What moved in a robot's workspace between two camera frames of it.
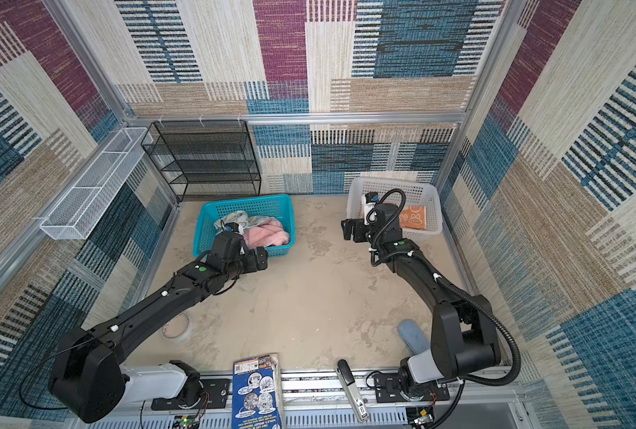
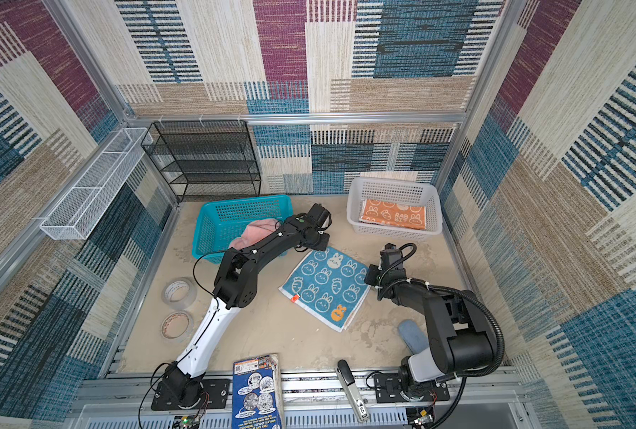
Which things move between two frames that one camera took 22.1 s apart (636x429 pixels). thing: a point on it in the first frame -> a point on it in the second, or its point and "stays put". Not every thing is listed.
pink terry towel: x=269 y=234 stays put
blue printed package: x=256 y=395 stays put
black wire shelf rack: x=205 y=159 stays put
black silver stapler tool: x=344 y=372 stays put
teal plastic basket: x=281 y=207 stays put
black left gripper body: x=248 y=264 -> x=320 y=242
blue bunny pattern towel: x=243 y=218 -> x=328 y=285
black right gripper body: x=364 y=232 -> x=376 y=276
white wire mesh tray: x=74 y=217 stays put
